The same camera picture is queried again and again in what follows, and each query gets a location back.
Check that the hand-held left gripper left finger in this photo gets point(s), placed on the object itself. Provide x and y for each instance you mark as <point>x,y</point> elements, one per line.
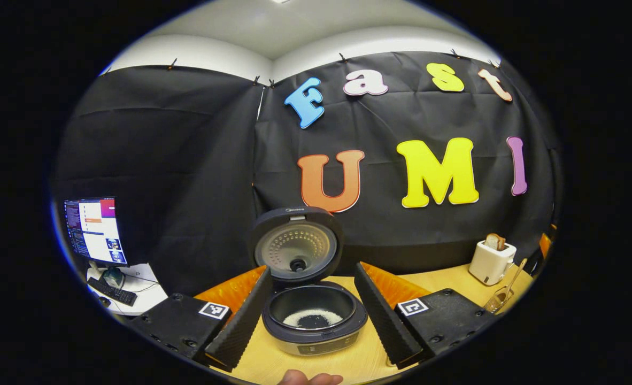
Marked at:
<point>241,323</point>

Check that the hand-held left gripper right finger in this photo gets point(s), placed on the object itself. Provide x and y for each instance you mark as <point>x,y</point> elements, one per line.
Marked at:
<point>383,321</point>

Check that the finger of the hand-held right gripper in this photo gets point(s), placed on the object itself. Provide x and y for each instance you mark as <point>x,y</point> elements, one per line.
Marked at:
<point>545,245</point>

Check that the wooden spoon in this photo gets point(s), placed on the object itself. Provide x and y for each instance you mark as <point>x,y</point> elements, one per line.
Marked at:
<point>515,279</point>

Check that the white rice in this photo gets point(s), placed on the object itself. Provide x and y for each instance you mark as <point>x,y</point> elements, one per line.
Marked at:
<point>294,320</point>

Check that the clear chopstick holder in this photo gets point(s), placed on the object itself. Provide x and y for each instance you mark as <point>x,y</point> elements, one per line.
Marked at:
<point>492,306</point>

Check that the black rice cooker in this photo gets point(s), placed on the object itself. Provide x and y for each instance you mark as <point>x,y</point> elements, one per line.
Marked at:
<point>300,248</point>

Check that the toasted bread slice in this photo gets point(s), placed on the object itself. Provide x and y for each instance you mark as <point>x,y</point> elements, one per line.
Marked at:
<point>495,242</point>

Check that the white toaster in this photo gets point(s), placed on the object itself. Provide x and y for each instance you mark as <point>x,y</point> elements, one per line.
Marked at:
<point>490,264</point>

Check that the white side table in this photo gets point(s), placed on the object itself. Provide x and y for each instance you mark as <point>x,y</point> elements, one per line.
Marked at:
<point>147,297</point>

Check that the black keyboard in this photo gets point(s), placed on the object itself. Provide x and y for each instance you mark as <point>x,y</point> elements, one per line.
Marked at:
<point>113,292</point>

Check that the black computer mouse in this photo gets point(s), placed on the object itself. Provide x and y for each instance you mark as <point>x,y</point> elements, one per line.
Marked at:
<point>105,301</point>

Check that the computer monitor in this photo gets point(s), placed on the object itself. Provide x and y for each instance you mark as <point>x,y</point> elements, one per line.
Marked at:
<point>97,230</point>

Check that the black backdrop cloth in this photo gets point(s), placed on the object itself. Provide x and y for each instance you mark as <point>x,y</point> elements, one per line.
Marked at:
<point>177,160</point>

